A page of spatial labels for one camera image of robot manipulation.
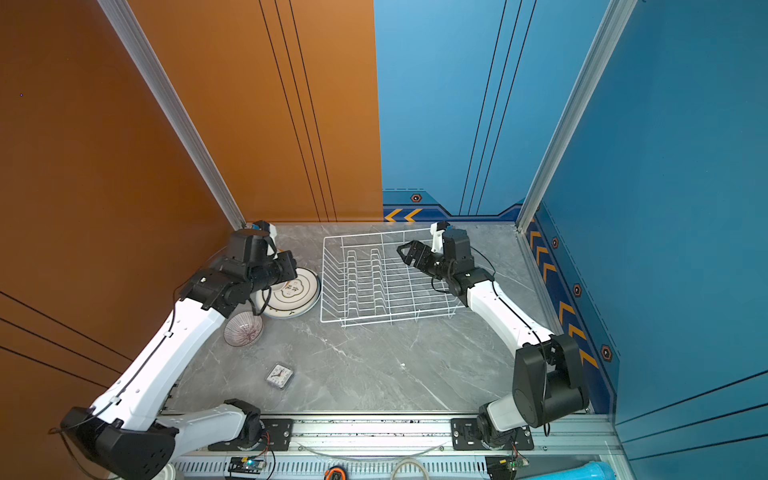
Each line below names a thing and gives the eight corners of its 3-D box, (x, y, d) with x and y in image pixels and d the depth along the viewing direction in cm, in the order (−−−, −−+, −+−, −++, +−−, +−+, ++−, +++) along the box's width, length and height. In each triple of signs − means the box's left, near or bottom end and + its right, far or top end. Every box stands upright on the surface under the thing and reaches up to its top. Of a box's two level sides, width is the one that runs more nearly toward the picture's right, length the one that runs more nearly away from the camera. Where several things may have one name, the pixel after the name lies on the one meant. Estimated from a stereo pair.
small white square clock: (268, 381, 84) (265, 379, 82) (279, 366, 87) (276, 363, 85) (283, 388, 83) (280, 386, 81) (293, 372, 85) (290, 370, 83)
